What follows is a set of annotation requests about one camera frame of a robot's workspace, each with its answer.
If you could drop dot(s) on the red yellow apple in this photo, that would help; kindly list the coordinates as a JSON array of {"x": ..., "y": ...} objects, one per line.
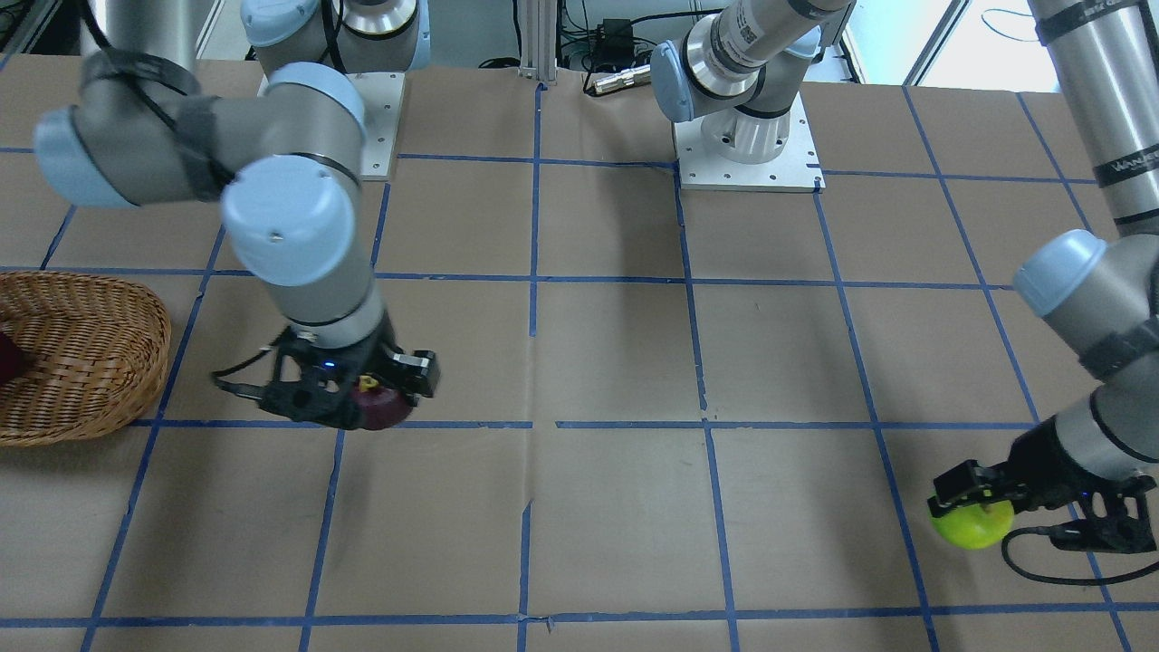
[{"x": 13, "y": 360}]

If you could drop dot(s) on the aluminium frame post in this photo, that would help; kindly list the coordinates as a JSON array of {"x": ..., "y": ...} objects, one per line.
[{"x": 538, "y": 34}]

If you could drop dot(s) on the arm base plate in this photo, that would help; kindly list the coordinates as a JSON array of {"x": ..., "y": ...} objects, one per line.
[
  {"x": 731, "y": 151},
  {"x": 381, "y": 97}
]

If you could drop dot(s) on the dark red apple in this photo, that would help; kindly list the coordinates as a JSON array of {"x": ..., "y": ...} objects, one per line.
[{"x": 380, "y": 407}]

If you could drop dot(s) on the green apple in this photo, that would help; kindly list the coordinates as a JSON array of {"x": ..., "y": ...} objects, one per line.
[{"x": 975, "y": 527}]

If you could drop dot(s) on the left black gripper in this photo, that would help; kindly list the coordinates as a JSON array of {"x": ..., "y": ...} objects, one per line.
[{"x": 1053, "y": 458}]

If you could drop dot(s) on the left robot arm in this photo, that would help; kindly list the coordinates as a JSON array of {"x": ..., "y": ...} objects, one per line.
[{"x": 1098, "y": 296}]

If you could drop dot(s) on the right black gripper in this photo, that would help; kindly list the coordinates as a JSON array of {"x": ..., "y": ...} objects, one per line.
[{"x": 383, "y": 351}]

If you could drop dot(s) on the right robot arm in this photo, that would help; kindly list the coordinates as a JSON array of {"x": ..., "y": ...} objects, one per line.
[{"x": 283, "y": 167}]

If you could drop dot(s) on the wicker basket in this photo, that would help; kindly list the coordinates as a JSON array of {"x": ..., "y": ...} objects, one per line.
[{"x": 93, "y": 350}]

